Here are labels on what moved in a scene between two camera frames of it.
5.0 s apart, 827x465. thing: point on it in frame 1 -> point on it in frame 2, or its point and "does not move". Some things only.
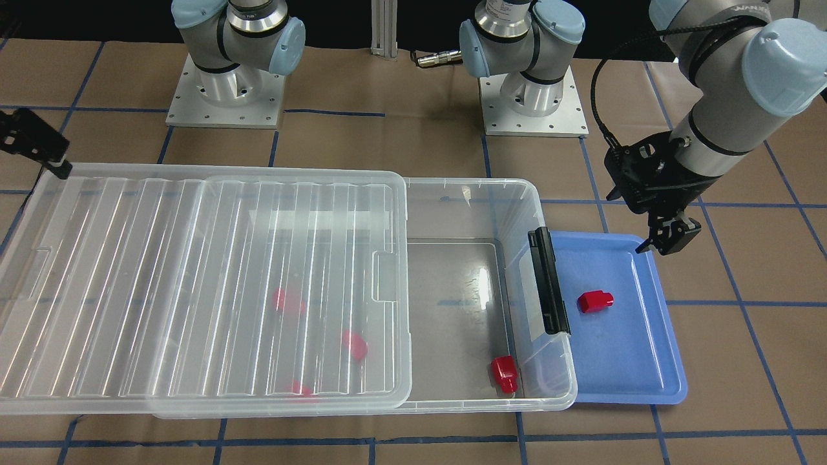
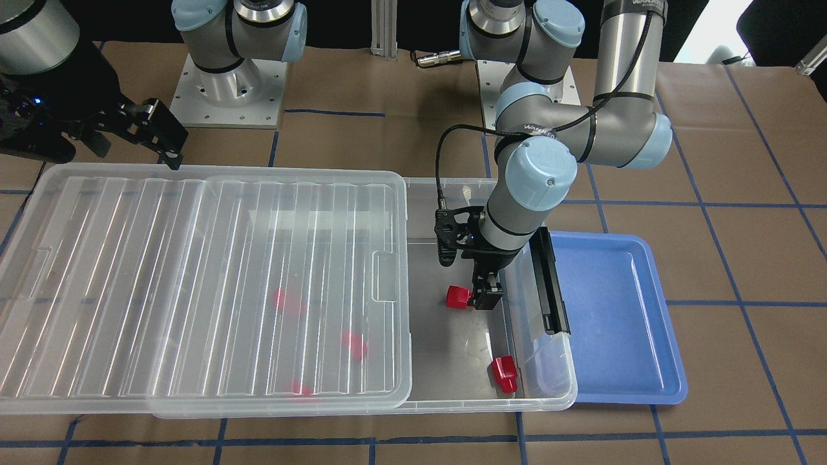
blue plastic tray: (626, 345) does not move
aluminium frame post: (384, 17) does not move
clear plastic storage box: (478, 340) does not move
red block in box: (356, 345) does not move
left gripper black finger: (21, 132) -> (152, 124)
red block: (594, 301) -> (457, 297)
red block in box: (504, 374) does not move
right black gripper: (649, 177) -> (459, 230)
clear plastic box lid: (128, 289) does not move
